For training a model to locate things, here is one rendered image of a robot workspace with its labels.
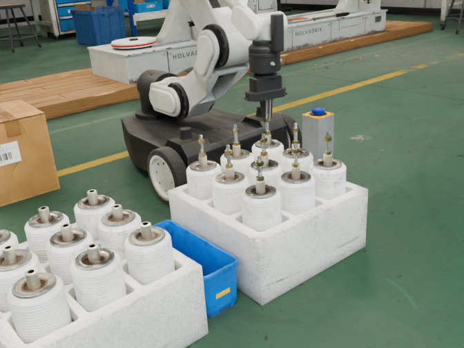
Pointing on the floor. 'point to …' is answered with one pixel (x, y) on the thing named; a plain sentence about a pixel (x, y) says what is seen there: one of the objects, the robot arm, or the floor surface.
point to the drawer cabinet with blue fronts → (63, 14)
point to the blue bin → (224, 264)
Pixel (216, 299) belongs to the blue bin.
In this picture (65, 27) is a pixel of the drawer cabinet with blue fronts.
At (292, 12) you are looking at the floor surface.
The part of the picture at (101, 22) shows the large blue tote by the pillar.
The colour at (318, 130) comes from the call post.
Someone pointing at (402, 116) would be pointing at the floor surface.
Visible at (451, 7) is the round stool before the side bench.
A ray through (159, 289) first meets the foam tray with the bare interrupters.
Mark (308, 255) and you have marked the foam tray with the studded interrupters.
